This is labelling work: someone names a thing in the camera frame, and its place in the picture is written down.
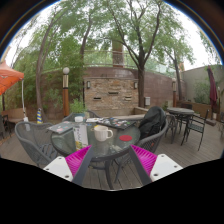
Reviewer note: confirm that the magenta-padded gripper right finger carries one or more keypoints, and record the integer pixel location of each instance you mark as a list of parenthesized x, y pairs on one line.
[(144, 159)]

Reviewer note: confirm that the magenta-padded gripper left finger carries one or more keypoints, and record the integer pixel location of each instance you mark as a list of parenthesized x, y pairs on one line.
[(77, 160)]

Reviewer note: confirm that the clear white-capped drink bottle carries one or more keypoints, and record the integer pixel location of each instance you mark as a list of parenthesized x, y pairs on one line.
[(80, 135)]

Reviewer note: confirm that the flat round red coaster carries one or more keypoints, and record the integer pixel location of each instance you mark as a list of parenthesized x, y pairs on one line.
[(126, 138)]

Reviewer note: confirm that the white ceramic mug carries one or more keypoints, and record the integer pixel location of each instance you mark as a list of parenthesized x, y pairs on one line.
[(101, 133)]

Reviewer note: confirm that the grey laptop with stickers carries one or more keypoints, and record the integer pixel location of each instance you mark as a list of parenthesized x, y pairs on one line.
[(60, 127)]

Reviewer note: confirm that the black backpack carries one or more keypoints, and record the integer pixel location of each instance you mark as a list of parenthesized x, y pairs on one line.
[(152, 121)]

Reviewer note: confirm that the green plant in blue pot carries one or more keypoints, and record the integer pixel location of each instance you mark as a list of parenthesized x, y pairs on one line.
[(78, 107)]

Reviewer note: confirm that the blue yellow striped cone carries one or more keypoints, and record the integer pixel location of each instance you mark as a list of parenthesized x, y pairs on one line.
[(39, 116)]

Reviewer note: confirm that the round dark patio table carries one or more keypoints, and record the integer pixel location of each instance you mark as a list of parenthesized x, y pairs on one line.
[(180, 111)]

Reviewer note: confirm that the black metal patio chair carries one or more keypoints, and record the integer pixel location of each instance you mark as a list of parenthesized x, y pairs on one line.
[(196, 128)]

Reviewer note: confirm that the orange canopy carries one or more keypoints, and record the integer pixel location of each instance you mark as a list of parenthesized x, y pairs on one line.
[(8, 76)]

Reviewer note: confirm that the grey wall utility box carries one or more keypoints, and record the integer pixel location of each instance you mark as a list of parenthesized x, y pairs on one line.
[(147, 101)]

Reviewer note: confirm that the globe-topped wooden lamp post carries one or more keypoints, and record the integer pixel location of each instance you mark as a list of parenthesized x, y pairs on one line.
[(66, 96)]

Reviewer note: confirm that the black wall lantern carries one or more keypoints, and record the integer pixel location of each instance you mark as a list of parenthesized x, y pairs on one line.
[(88, 85), (135, 85)]

